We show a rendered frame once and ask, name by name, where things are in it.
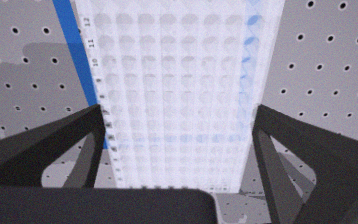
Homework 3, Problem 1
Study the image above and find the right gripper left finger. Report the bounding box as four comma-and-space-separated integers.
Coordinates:
0, 103, 106, 188

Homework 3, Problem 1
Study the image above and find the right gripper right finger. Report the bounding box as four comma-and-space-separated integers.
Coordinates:
252, 104, 358, 224

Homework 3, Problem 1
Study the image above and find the blue tape outline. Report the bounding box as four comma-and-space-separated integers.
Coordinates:
52, 0, 97, 107

